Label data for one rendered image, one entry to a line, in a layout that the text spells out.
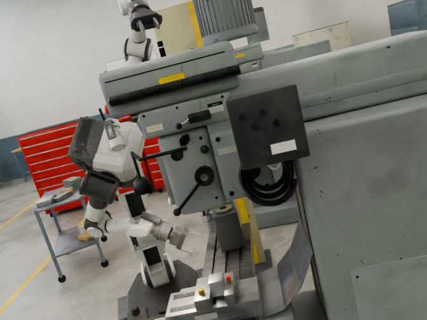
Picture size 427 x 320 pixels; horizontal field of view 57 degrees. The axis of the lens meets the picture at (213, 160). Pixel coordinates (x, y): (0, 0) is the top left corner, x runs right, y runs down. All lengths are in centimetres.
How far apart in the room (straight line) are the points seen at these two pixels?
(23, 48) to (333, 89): 1089
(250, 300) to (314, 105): 71
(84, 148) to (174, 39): 159
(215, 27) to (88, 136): 84
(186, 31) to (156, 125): 189
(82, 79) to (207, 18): 996
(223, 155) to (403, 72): 65
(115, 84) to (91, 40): 974
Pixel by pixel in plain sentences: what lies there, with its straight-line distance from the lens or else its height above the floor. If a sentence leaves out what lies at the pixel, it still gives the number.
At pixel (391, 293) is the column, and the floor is 93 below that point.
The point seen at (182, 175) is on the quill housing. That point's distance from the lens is 145.
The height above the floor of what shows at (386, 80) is 164.
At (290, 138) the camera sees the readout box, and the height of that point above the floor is 158.
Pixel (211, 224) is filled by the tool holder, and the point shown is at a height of 123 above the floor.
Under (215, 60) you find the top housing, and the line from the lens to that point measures 134.
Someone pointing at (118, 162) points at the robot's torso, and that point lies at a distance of 184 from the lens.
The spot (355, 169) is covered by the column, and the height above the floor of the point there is 140.
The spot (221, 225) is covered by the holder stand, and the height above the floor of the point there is 108.
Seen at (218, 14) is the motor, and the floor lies 198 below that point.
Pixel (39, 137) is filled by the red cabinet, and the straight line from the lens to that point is 690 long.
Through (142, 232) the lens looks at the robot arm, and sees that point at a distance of 191.
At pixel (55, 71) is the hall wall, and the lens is 1154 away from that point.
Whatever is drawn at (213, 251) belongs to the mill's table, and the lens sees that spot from 203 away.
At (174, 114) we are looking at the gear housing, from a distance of 138.
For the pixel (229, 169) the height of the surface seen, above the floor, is 146.
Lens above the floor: 184
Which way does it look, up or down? 14 degrees down
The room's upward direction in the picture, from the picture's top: 15 degrees counter-clockwise
